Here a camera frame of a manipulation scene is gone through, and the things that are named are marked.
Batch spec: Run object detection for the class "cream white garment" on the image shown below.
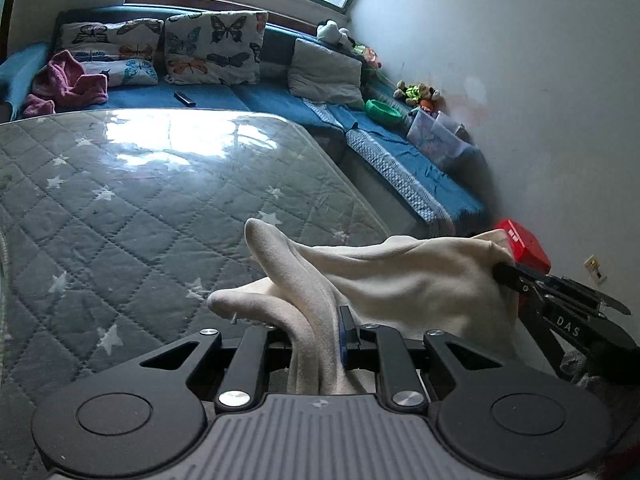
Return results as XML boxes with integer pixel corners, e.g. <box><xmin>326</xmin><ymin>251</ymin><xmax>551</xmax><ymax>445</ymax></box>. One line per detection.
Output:
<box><xmin>206</xmin><ymin>219</ymin><xmax>518</xmax><ymax>396</ymax></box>

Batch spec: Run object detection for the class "red plastic stool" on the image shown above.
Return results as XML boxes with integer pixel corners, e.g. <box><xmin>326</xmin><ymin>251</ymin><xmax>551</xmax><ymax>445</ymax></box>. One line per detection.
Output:
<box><xmin>496</xmin><ymin>219</ymin><xmax>551</xmax><ymax>274</ymax></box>

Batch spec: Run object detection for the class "blue corner sofa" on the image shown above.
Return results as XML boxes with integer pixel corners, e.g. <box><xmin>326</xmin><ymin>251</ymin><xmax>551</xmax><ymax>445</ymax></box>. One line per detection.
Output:
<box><xmin>1</xmin><ymin>6</ymin><xmax>490</xmax><ymax>236</ymax></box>

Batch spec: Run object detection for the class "clear plastic storage box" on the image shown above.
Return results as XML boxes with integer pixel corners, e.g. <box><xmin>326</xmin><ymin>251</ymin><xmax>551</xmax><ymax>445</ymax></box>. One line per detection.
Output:
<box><xmin>407</xmin><ymin>108</ymin><xmax>480</xmax><ymax>172</ymax></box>

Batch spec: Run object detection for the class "patterned sofa edge cover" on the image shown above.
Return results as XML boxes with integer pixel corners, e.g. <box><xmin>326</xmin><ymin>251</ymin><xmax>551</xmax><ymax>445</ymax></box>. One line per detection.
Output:
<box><xmin>342</xmin><ymin>129</ymin><xmax>456</xmax><ymax>238</ymax></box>

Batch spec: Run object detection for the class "small plush toys pile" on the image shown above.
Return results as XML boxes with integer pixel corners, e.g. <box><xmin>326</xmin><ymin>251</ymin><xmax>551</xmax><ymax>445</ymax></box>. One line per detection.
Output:
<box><xmin>393</xmin><ymin>80</ymin><xmax>442</xmax><ymax>113</ymax></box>

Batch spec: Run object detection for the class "grey quilted star table cover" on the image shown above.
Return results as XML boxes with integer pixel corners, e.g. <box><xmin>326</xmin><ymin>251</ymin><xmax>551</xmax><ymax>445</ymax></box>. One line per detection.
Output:
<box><xmin>1</xmin><ymin>110</ymin><xmax>390</xmax><ymax>479</ymax></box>

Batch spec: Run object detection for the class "green bowl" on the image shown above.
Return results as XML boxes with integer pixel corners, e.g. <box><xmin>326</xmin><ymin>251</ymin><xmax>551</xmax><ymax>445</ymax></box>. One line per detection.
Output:
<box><xmin>364</xmin><ymin>100</ymin><xmax>404</xmax><ymax>128</ymax></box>

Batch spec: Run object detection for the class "grey plain pillow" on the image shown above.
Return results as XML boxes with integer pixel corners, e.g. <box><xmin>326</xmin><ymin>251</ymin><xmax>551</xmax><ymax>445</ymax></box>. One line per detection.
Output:
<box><xmin>288</xmin><ymin>39</ymin><xmax>364</xmax><ymax>110</ymax></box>

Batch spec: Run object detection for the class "black remote on sofa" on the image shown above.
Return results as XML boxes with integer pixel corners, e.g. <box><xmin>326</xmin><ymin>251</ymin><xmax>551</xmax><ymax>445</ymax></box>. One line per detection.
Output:
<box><xmin>174</xmin><ymin>92</ymin><xmax>196</xmax><ymax>107</ymax></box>

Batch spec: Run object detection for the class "white plush toy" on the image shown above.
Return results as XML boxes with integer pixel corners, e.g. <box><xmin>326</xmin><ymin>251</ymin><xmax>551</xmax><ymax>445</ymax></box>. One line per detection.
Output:
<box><xmin>316</xmin><ymin>20</ymin><xmax>356</xmax><ymax>49</ymax></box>

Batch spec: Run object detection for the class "butterfly pillow right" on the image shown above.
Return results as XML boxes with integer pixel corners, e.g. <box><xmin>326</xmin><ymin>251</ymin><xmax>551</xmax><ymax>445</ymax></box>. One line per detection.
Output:
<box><xmin>164</xmin><ymin>11</ymin><xmax>268</xmax><ymax>86</ymax></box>

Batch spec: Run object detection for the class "butterfly pillow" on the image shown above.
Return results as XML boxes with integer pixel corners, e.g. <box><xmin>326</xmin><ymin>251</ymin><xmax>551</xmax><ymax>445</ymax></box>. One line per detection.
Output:
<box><xmin>164</xmin><ymin>11</ymin><xmax>268</xmax><ymax>86</ymax></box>
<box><xmin>58</xmin><ymin>18</ymin><xmax>164</xmax><ymax>88</ymax></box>

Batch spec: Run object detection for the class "pink crumpled garment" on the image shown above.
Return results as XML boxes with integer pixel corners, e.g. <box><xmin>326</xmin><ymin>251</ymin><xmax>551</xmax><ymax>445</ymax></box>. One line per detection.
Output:
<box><xmin>23</xmin><ymin>50</ymin><xmax>108</xmax><ymax>118</ymax></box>

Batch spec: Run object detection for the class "butterfly pillow left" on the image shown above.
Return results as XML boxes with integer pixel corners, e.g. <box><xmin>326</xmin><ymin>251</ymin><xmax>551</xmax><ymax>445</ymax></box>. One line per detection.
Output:
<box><xmin>58</xmin><ymin>18</ymin><xmax>164</xmax><ymax>88</ymax></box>

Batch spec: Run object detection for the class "wall power socket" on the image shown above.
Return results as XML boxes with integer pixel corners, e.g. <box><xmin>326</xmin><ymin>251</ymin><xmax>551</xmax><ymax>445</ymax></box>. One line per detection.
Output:
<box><xmin>584</xmin><ymin>256</ymin><xmax>608</xmax><ymax>286</ymax></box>

